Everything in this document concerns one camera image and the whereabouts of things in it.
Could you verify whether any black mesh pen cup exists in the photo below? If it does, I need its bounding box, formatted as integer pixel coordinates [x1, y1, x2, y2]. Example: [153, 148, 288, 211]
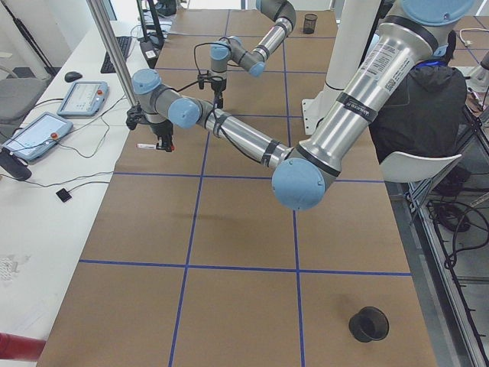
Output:
[303, 13, 318, 34]
[348, 306, 390, 343]

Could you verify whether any aluminium frame post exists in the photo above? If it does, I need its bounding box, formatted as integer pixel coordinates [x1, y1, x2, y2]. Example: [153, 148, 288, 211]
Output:
[86, 0, 138, 107]

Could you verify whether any far teach pendant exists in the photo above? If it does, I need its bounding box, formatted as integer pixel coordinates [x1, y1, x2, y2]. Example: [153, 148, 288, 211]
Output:
[57, 81, 108, 119]

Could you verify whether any grey office chair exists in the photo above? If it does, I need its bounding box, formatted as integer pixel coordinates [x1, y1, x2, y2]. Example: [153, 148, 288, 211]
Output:
[1, 72, 48, 128]

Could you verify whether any near black mesh pen cup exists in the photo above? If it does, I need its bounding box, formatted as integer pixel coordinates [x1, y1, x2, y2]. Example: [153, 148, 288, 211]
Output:
[303, 13, 318, 34]

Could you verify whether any person in black jacket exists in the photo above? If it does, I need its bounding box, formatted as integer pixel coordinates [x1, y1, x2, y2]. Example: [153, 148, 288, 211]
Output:
[370, 31, 467, 162]

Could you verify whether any teach pendant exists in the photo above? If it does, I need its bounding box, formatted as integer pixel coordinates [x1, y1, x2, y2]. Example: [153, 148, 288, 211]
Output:
[57, 81, 108, 119]
[2, 112, 73, 162]

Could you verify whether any far black mesh pen cup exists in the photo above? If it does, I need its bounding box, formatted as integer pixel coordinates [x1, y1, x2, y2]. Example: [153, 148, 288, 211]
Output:
[348, 306, 390, 343]

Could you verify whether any white chair back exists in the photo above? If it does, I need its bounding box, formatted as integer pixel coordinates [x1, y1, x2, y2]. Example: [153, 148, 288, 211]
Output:
[380, 151, 461, 183]

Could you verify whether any red white whiteboard marker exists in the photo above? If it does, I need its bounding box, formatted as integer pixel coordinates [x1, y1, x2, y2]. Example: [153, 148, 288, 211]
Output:
[136, 143, 157, 150]

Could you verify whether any red cylinder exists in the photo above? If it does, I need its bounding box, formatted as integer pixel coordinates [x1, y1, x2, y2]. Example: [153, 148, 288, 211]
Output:
[1, 333, 46, 362]

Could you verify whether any black computer mouse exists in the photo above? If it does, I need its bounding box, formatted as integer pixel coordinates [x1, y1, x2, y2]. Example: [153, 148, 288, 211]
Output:
[64, 71, 83, 83]

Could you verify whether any near teach pendant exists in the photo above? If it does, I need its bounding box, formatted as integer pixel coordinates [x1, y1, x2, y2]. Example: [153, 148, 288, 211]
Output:
[2, 112, 73, 162]

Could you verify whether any small black square pad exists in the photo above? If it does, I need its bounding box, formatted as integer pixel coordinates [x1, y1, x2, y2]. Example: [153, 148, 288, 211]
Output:
[56, 188, 72, 203]

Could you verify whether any black keyboard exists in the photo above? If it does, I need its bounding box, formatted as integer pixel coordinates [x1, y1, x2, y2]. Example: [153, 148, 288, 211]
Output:
[99, 35, 133, 74]

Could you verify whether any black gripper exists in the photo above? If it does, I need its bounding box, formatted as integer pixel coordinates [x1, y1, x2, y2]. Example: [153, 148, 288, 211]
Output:
[210, 76, 226, 109]
[150, 121, 175, 151]

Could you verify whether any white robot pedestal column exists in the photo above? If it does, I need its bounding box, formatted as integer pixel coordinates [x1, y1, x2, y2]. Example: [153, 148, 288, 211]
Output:
[302, 0, 384, 135]

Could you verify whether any black camera cable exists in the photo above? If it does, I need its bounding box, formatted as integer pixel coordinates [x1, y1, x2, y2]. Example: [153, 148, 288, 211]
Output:
[193, 41, 231, 77]

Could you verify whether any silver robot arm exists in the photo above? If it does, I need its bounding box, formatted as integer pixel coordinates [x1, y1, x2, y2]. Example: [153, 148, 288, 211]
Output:
[209, 1, 296, 109]
[131, 1, 472, 210]

